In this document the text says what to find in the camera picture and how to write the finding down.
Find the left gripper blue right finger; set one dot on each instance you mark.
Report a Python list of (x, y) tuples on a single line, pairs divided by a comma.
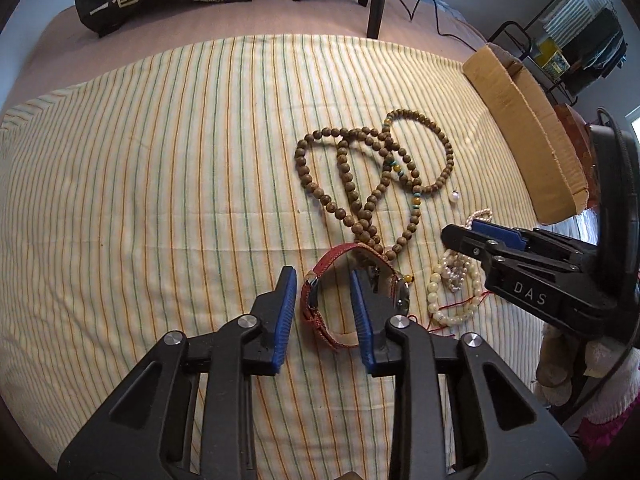
[(362, 321)]

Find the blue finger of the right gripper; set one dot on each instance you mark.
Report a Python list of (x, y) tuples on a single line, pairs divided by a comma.
[(477, 246), (510, 238)]

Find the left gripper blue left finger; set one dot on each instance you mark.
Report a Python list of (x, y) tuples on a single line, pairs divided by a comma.
[(285, 301)]

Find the red strap wristwatch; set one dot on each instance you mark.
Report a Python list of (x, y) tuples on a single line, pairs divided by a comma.
[(383, 279)]

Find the right gloved hand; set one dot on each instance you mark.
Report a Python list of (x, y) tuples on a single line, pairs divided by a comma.
[(595, 381)]

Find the brown cardboard box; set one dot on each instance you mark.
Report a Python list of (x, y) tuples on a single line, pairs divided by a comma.
[(550, 143)]

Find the yellow striped cloth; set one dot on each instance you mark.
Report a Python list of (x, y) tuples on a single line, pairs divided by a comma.
[(163, 196)]

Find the black metal rack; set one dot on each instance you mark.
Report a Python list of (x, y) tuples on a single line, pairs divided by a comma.
[(570, 44)]

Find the pink bed sheet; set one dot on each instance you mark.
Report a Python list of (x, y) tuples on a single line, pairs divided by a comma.
[(45, 47)]

